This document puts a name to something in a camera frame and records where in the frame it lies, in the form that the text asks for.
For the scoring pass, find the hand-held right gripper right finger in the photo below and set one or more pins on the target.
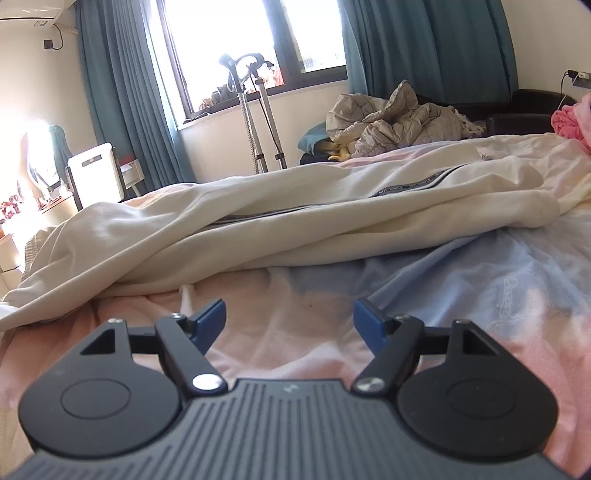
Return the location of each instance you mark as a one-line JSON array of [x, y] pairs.
[[369, 323]]

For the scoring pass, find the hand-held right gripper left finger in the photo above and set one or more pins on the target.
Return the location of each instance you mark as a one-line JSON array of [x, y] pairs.
[[210, 318]]

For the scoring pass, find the cream sweatpants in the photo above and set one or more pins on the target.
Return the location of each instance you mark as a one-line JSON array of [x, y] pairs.
[[286, 207]]

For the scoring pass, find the pastel bed sheet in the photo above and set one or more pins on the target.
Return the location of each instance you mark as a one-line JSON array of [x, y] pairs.
[[461, 286]]

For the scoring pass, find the white panel chair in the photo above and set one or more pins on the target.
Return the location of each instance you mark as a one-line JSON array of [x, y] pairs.
[[94, 175]]

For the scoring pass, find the teal pillow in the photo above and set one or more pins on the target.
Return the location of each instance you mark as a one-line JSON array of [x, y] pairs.
[[311, 138]]

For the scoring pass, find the garment steamer stand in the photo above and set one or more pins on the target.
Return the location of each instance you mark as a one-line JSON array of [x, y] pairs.
[[249, 120]]

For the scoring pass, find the beige quilted jacket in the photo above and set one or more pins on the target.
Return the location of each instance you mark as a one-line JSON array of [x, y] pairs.
[[397, 120]]

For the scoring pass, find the white vanity table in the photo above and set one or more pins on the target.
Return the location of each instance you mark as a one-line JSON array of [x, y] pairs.
[[18, 221]]

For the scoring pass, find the blue curtain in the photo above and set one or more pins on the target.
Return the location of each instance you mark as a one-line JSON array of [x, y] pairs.
[[429, 46], [129, 115]]

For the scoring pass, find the oval mirror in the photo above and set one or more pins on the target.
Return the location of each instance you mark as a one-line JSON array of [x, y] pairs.
[[37, 157]]

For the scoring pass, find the black sofa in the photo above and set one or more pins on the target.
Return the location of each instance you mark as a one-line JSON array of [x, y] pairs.
[[531, 110]]

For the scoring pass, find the dark framed window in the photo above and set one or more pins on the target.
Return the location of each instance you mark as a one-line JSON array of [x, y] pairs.
[[231, 37]]

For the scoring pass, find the pink fleece robe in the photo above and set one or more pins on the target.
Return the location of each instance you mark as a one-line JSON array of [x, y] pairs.
[[572, 120]]

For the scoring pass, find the white air conditioner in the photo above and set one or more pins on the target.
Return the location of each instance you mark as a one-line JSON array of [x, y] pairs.
[[27, 11]]

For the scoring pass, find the dark wall socket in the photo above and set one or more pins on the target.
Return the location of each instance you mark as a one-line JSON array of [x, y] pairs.
[[47, 44]]

